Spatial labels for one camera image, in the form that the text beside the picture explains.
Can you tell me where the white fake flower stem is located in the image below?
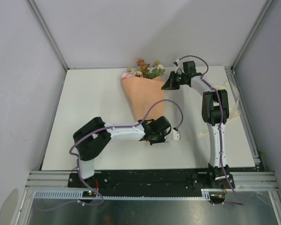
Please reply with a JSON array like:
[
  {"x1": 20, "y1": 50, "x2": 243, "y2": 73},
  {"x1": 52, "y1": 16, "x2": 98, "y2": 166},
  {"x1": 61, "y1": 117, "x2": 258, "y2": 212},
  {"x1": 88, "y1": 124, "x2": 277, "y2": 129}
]
[{"x1": 147, "y1": 60, "x2": 165, "y2": 79}]

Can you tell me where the pink fake flower stem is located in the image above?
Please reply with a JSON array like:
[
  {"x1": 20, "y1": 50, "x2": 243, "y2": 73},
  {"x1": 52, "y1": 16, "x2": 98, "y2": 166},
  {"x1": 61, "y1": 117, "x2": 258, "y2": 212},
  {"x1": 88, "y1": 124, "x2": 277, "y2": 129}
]
[{"x1": 121, "y1": 67, "x2": 136, "y2": 80}]

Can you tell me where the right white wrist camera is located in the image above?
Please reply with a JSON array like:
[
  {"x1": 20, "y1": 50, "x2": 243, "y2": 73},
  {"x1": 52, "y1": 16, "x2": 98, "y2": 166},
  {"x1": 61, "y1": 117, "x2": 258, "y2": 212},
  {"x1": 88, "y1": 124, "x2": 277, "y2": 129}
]
[{"x1": 173, "y1": 59, "x2": 183, "y2": 73}]

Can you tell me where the grey cable duct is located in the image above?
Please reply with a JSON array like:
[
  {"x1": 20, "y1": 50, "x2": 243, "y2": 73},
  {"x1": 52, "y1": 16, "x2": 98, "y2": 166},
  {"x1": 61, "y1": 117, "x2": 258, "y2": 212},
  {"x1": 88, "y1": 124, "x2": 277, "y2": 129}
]
[{"x1": 34, "y1": 188, "x2": 213, "y2": 202}]

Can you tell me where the right aluminium corner post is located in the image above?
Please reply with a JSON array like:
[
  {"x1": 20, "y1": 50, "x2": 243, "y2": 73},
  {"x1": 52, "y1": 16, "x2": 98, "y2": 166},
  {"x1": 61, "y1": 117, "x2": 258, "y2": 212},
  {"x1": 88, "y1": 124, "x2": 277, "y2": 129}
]
[{"x1": 230, "y1": 0, "x2": 276, "y2": 71}]

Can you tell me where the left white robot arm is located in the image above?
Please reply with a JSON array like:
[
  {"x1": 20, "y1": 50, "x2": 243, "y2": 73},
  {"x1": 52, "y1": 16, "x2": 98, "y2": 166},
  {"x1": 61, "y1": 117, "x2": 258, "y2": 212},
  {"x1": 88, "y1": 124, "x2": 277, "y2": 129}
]
[{"x1": 70, "y1": 116, "x2": 171, "y2": 188}]

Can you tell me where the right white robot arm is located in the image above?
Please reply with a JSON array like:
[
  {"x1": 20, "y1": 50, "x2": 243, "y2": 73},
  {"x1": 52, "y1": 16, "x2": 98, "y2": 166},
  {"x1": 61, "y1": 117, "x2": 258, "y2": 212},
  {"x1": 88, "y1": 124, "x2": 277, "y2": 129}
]
[{"x1": 162, "y1": 60, "x2": 230, "y2": 188}]

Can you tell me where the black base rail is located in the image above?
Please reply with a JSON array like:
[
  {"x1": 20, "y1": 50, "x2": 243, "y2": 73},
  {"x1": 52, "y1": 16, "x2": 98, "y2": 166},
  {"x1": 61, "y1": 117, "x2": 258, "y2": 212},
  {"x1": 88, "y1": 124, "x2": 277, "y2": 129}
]
[{"x1": 67, "y1": 169, "x2": 235, "y2": 198}]

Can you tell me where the orange beige wrapping paper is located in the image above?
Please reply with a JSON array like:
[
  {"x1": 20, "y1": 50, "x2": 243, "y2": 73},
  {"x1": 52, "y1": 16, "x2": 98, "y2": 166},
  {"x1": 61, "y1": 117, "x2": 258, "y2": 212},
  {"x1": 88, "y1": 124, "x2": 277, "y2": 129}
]
[{"x1": 121, "y1": 77, "x2": 164, "y2": 120}]

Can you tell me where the left aluminium corner post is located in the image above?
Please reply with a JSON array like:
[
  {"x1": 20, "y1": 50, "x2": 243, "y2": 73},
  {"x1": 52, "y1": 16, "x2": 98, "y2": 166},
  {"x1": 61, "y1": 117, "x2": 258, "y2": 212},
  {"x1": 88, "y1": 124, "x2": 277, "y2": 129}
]
[{"x1": 25, "y1": 0, "x2": 69, "y2": 71}]

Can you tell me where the cream ribbon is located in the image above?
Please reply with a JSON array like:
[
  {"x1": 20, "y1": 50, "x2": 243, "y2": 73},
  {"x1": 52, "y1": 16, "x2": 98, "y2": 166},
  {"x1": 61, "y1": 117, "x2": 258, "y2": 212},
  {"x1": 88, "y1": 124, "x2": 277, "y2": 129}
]
[{"x1": 186, "y1": 80, "x2": 241, "y2": 143}]

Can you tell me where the aluminium frame profile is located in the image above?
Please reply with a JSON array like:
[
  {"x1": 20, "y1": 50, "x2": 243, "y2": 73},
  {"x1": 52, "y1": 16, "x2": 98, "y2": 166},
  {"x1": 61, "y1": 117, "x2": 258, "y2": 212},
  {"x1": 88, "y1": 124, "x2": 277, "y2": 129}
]
[{"x1": 25, "y1": 171, "x2": 71, "y2": 189}]

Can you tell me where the aluminium corner post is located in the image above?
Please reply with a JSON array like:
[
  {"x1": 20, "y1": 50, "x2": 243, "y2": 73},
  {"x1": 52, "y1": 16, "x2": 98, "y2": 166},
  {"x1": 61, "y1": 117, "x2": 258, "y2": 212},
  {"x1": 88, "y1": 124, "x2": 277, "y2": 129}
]
[
  {"x1": 230, "y1": 0, "x2": 276, "y2": 71},
  {"x1": 25, "y1": 0, "x2": 69, "y2": 71}
]

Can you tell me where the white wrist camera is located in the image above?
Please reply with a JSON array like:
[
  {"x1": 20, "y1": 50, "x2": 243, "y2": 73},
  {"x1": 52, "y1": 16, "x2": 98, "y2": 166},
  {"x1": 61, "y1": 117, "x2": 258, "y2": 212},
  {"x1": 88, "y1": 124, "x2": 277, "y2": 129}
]
[
  {"x1": 172, "y1": 127, "x2": 181, "y2": 141},
  {"x1": 173, "y1": 59, "x2": 183, "y2": 73}
]

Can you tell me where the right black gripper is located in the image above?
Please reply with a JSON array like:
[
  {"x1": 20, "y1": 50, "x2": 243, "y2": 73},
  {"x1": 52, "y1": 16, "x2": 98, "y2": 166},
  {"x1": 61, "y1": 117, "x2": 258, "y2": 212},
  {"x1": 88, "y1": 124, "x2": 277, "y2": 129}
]
[{"x1": 162, "y1": 71, "x2": 187, "y2": 91}]

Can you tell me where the brown orange fake flower stem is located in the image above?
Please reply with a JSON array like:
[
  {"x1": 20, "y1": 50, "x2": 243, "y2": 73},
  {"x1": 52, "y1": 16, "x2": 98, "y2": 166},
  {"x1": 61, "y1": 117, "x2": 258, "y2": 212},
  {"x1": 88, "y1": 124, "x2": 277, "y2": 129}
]
[{"x1": 133, "y1": 59, "x2": 151, "y2": 79}]

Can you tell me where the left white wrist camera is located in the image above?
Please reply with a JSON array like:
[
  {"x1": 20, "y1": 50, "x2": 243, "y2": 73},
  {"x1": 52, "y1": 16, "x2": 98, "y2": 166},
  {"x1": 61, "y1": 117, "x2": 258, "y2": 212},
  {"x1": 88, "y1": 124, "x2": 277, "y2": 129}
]
[{"x1": 172, "y1": 127, "x2": 181, "y2": 141}]

